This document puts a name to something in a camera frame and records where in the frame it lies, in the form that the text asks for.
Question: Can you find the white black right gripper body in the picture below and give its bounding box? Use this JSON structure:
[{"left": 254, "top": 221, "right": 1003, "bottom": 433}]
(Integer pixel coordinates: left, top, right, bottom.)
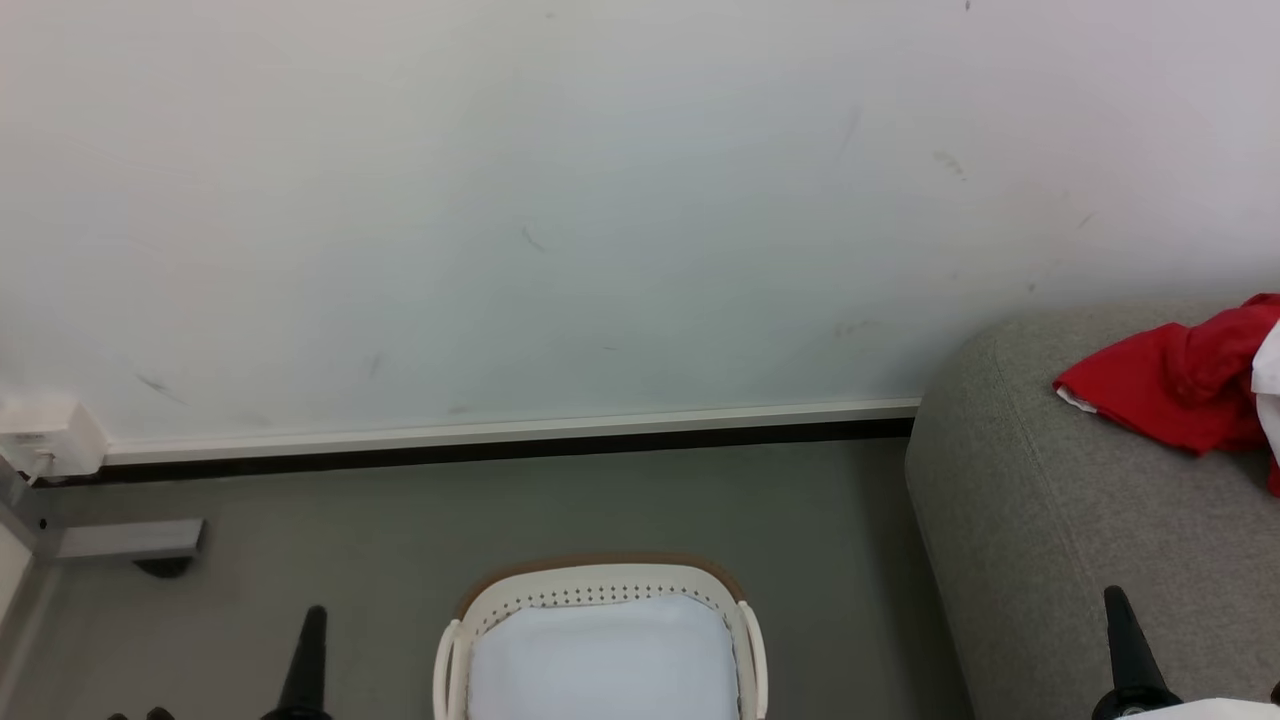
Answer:
[{"left": 1091, "top": 683, "right": 1280, "bottom": 720}]

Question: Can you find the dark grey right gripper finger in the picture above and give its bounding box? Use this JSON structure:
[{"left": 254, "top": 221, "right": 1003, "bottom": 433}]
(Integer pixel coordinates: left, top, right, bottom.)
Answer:
[{"left": 1103, "top": 586, "right": 1163, "bottom": 693}]

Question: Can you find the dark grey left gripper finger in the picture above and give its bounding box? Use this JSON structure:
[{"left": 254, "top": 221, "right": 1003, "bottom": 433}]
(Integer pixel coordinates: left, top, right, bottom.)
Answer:
[{"left": 278, "top": 605, "right": 330, "bottom": 715}]

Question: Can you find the red and white garment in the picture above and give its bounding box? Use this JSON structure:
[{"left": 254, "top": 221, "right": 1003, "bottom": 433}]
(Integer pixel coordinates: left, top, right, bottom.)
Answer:
[{"left": 1052, "top": 293, "right": 1280, "bottom": 498}]

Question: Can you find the grey fabric sofa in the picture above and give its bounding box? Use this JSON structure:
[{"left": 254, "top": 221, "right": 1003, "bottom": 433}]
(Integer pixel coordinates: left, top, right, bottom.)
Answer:
[{"left": 904, "top": 302, "right": 1280, "bottom": 720}]

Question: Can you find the grey metal foot bar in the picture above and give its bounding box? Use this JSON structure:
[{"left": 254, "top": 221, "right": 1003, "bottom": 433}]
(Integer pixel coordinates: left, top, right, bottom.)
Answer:
[{"left": 55, "top": 518, "right": 207, "bottom": 562}]

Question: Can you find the white plastic laundry basket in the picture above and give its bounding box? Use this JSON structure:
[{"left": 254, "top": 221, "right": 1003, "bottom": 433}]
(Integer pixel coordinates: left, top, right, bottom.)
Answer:
[{"left": 432, "top": 556, "right": 770, "bottom": 720}]

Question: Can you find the white and black baseboard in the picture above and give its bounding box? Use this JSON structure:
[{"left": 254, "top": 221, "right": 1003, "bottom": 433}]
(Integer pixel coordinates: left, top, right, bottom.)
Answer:
[{"left": 100, "top": 398, "right": 922, "bottom": 483}]

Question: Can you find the white wall socket box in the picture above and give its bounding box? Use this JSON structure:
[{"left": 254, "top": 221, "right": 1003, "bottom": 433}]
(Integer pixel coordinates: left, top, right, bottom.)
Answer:
[{"left": 0, "top": 397, "right": 110, "bottom": 479}]

